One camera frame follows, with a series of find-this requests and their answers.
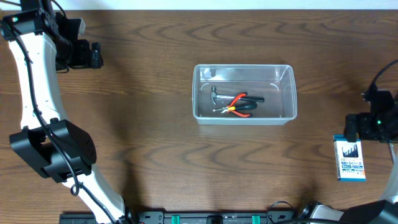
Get blue white screwdriver set box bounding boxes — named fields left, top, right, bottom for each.
left=333, top=134, right=366, bottom=182

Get yellow black screwdriver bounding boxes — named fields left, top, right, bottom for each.
left=213, top=103, right=257, bottom=113

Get small claw hammer black handle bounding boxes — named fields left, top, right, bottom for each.
left=210, top=86, right=265, bottom=105

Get red handled pliers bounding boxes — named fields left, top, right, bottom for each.
left=226, top=93, right=252, bottom=118

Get clear plastic container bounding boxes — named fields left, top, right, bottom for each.
left=192, top=64, right=298, bottom=126

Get silver metal wrench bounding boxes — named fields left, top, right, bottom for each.
left=388, top=141, right=396, bottom=164

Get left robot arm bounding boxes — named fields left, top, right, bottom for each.
left=1, top=0, right=137, bottom=223

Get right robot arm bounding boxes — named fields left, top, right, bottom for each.
left=299, top=90, right=397, bottom=223

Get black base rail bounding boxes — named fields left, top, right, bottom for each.
left=58, top=210, right=297, bottom=224

